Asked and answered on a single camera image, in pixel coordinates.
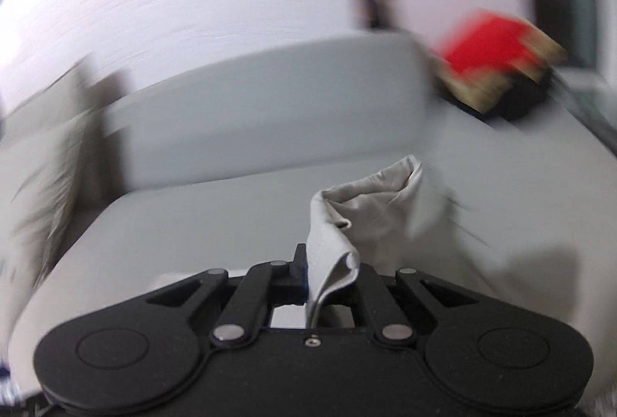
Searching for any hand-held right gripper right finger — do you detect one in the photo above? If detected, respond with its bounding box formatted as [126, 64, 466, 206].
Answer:
[328, 263, 483, 346]

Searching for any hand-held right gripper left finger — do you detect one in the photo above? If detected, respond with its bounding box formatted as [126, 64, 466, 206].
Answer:
[145, 243, 309, 346]

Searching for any white garment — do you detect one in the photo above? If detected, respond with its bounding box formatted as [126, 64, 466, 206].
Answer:
[305, 154, 487, 331]

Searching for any light grey sofa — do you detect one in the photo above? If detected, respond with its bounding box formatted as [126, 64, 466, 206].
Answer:
[7, 34, 617, 398]

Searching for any red and gold cushion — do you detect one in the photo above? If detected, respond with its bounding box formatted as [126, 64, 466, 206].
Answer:
[431, 9, 570, 121]

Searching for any beige cloth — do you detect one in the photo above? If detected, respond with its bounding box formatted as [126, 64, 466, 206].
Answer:
[0, 67, 104, 287]

